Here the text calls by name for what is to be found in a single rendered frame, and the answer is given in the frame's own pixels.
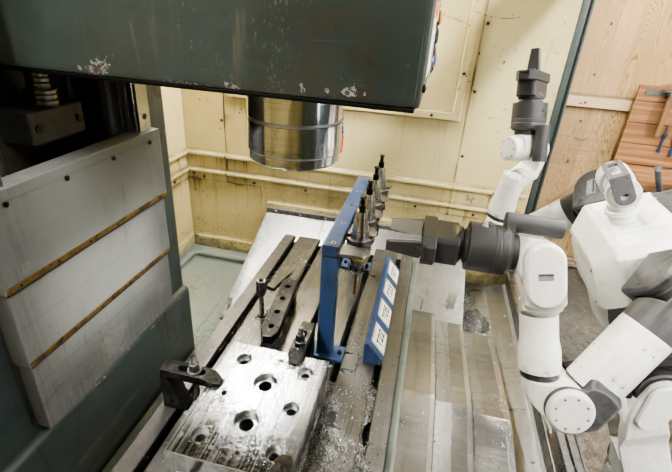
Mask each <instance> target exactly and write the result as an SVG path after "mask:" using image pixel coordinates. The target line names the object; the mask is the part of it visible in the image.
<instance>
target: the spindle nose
mask: <svg viewBox="0 0 672 472"><path fill-rule="evenodd" d="M246 103H247V138H248V148H249V156H250V158H251V159H252V160H254V161H255V162H256V163H258V164H260V165H262V166H265V167H268V168H273V169H278V170H286V171H310V170H318V169H323V168H326V167H329V166H331V165H333V164H334V163H336V162H337V161H338V160H339V153H340V150H341V140H342V126H343V111H344V106H338V105H328V104H319V103H310V102H300V101H291V100H282V99H272V98H263V97H254V96H246Z"/></svg>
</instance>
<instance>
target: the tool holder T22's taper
mask: <svg viewBox="0 0 672 472"><path fill-rule="evenodd" d="M350 236H351V238H352V239H354V240H357V241H365V240H368V239H369V223H368V210H367V209H366V212H360V211H359V209H357V211H356V215H355V219H354V223H353V227H352V231H351V235H350Z"/></svg>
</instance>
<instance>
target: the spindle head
mask: <svg viewBox="0 0 672 472"><path fill-rule="evenodd" d="M438 1H439V0H438ZM436 2H437V0H0V64H2V65H0V69H3V70H12V71H21V72H30V73H40V74H49V75H58V76H68V77H77V78H86V79H96V80H105V81H114V82H124V83H133V84H142V85H151V86H161V87H170V88H179V89H189V90H198V91H207V92H217V93H226V94H235V95H245V96H254V97H263V98H272V99H282V100H291V101H300V102H310V103H319V104H328V105H338V106H347V107H356V108H366V109H375V110H384V111H393V112H403V113H412V114H413V113H414V111H415V109H417V108H419V106H420V103H421V100H422V96H423V93H425V91H426V83H427V79H428V75H429V71H428V74H427V77H426V71H427V64H428V57H429V50H430V43H431V36H432V30H433V23H434V16H435V9H436Z"/></svg>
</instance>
